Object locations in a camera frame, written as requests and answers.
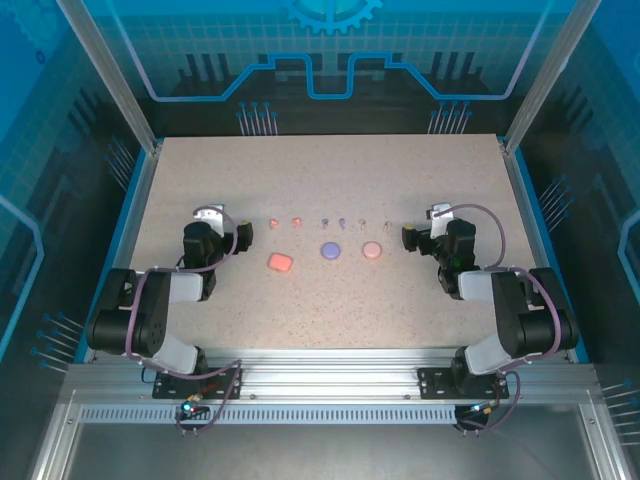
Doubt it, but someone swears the coral rectangular charging case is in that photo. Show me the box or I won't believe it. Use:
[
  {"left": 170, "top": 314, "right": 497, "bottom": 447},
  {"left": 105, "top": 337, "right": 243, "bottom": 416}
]
[{"left": 267, "top": 251, "right": 295, "bottom": 275}]

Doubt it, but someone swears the blue side trim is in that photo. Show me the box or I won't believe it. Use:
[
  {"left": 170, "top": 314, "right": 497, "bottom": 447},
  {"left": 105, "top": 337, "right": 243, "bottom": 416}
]
[
  {"left": 73, "top": 149, "right": 151, "bottom": 364},
  {"left": 514, "top": 149, "right": 590, "bottom": 365}
]

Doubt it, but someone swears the grey metal shelf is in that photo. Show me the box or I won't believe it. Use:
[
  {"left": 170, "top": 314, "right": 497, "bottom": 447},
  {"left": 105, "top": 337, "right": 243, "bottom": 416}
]
[{"left": 29, "top": 399, "right": 629, "bottom": 480}]

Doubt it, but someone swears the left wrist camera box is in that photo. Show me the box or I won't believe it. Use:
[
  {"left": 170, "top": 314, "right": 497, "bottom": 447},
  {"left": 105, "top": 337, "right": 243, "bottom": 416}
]
[{"left": 193, "top": 203, "right": 227, "bottom": 232}]

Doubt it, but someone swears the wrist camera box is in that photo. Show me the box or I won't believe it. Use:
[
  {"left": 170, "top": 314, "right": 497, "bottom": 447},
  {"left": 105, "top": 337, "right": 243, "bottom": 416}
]
[
  {"left": 193, "top": 203, "right": 227, "bottom": 232},
  {"left": 425, "top": 202, "right": 454, "bottom": 236}
]

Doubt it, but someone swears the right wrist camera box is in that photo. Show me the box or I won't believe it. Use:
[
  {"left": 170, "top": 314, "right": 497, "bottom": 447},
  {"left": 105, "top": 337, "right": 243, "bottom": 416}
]
[{"left": 425, "top": 202, "right": 454, "bottom": 236}]

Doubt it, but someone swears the aluminium side rail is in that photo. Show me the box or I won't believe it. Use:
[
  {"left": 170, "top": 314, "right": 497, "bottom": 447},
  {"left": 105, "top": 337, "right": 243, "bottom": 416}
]
[
  {"left": 502, "top": 142, "right": 574, "bottom": 364},
  {"left": 89, "top": 142, "right": 164, "bottom": 364}
]

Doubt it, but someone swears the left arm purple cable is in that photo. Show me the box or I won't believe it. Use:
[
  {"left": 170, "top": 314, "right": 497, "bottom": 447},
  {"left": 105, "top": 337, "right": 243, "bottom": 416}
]
[{"left": 122, "top": 204, "right": 245, "bottom": 437}]

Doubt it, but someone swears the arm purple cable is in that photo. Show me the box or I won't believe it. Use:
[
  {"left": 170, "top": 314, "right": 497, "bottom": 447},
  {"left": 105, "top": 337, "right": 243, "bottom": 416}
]
[
  {"left": 432, "top": 203, "right": 564, "bottom": 434},
  {"left": 122, "top": 204, "right": 245, "bottom": 437}
]

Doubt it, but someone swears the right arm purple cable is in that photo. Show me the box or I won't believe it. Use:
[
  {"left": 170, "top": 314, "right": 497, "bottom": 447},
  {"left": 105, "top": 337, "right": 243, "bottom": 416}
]
[{"left": 432, "top": 203, "right": 564, "bottom": 434}]

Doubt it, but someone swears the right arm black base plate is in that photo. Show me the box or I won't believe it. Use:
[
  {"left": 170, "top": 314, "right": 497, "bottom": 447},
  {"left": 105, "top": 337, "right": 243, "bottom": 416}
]
[{"left": 417, "top": 367, "right": 511, "bottom": 400}]

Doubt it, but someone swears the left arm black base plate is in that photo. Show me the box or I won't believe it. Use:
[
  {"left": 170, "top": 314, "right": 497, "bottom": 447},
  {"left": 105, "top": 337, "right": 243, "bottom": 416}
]
[{"left": 152, "top": 367, "right": 245, "bottom": 400}]

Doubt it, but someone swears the aluminium mounting rail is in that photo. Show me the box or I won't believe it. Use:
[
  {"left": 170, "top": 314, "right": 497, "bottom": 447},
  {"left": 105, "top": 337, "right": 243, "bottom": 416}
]
[{"left": 64, "top": 348, "right": 599, "bottom": 401}]

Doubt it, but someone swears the aluminium frame post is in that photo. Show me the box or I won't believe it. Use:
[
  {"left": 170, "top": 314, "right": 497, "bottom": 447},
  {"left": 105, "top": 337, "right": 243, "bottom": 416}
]
[
  {"left": 54, "top": 0, "right": 164, "bottom": 154},
  {"left": 502, "top": 0, "right": 591, "bottom": 156}
]

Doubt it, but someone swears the slotted cable duct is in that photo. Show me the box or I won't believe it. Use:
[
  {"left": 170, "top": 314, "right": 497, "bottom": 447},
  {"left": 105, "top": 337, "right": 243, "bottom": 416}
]
[{"left": 78, "top": 405, "right": 459, "bottom": 424}]

